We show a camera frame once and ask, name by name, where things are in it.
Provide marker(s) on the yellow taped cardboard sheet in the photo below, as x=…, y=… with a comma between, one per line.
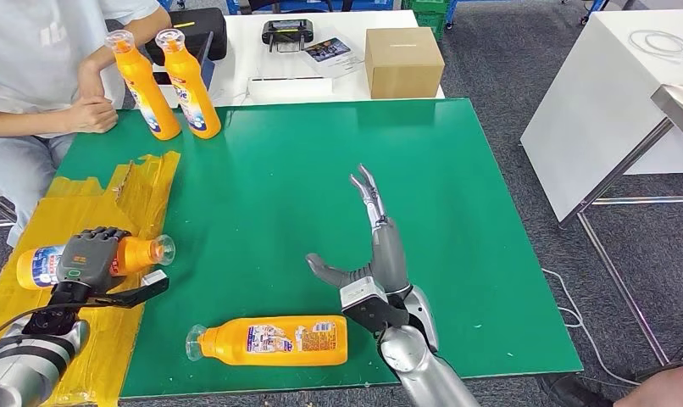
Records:
x=145, y=191

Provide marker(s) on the brown cardboard box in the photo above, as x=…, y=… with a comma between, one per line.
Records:
x=404, y=68

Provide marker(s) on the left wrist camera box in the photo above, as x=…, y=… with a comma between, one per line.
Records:
x=150, y=283

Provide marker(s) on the black office chair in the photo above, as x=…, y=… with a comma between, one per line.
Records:
x=263, y=4

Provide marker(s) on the black carry case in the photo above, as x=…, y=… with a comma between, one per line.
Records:
x=207, y=39

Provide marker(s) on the white desk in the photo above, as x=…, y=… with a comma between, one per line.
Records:
x=247, y=57

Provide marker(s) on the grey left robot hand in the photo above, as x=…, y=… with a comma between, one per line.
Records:
x=86, y=264

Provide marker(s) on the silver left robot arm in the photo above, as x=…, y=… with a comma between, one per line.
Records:
x=27, y=359

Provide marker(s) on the blue trolley leg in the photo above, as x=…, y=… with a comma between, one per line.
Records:
x=592, y=7

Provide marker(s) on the stainless steel table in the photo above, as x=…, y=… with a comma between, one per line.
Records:
x=681, y=108

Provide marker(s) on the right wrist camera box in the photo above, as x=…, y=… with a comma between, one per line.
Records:
x=369, y=309

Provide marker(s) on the dark blue tablet folio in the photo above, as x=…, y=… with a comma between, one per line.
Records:
x=209, y=67

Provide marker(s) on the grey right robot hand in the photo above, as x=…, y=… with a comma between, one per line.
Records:
x=389, y=258

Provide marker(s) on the orange detergent bottle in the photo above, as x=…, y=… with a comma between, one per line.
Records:
x=193, y=95
x=136, y=255
x=235, y=342
x=150, y=95

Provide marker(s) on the white flat box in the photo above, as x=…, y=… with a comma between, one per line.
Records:
x=290, y=91

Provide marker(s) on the white square table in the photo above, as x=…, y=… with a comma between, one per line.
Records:
x=600, y=101

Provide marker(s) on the black remote controller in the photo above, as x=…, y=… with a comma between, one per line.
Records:
x=287, y=30

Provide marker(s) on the black smartphone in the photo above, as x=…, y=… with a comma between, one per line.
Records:
x=162, y=77

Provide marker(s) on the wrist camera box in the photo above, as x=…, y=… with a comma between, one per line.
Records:
x=369, y=309
x=150, y=283

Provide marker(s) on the green plastic crate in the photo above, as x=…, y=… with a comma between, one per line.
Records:
x=432, y=18

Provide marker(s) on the printed booklet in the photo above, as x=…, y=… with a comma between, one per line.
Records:
x=329, y=51

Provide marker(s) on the person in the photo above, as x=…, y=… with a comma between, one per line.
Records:
x=656, y=393
x=21, y=56

